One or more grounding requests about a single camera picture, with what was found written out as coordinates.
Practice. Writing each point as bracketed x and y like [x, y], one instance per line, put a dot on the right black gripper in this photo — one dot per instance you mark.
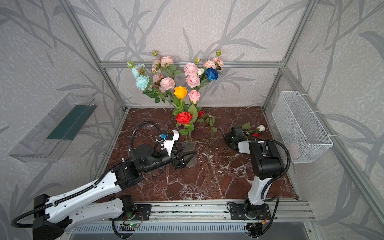
[233, 139]

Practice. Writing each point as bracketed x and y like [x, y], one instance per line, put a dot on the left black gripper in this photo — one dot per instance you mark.
[175, 160]

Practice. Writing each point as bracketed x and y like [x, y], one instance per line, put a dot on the clear frosted glass vase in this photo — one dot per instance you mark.
[190, 157]

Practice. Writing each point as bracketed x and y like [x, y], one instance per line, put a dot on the white rosebud stem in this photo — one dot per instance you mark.
[247, 127]

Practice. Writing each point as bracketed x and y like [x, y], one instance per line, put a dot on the red rose stem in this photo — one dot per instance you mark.
[185, 119]
[208, 119]

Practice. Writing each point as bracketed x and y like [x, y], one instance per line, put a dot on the small pink rose stem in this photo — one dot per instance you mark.
[194, 98]

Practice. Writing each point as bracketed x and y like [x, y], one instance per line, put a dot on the orange rose stem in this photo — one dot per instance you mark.
[179, 98]

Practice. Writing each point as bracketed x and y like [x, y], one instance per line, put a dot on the blue rose stem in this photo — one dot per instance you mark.
[212, 74]

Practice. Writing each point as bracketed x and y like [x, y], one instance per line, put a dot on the white rose stem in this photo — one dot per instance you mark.
[200, 72]

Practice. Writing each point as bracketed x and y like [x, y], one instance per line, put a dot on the pink peony stem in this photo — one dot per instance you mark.
[164, 89]

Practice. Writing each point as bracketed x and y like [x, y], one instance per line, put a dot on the pink ranunculus stem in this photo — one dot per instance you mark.
[191, 72]

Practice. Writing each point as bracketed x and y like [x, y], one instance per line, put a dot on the pale green hydrangea stem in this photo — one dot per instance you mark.
[143, 81]

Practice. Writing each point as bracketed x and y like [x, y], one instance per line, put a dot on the pink white carnation stem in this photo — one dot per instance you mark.
[168, 65]

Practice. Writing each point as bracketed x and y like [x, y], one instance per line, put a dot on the purple blue glass vase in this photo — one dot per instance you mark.
[187, 119]

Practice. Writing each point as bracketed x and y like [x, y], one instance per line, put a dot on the pink lisianthus flower stem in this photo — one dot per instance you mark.
[216, 63]

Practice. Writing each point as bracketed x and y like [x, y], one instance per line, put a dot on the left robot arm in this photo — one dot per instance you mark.
[52, 216]

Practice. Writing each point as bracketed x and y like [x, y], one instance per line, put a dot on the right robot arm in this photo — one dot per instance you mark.
[270, 161]

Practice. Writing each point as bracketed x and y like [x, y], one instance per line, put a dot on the green circuit board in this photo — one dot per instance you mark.
[129, 227]

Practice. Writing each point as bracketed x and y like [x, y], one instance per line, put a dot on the pink rose bouquet stem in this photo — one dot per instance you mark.
[157, 70]

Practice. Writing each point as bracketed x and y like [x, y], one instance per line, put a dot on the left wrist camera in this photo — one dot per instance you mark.
[167, 140]

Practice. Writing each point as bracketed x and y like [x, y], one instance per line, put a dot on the white wire mesh basket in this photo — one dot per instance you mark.
[300, 129]

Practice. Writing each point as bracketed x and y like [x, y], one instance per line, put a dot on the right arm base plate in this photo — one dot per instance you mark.
[247, 211]

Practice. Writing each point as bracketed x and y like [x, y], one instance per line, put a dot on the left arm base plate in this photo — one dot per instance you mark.
[141, 213]

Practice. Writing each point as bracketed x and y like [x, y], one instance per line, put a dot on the aluminium front rail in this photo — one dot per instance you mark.
[209, 211]

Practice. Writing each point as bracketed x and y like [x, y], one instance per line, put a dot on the clear acrylic wall shelf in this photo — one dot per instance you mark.
[50, 138]

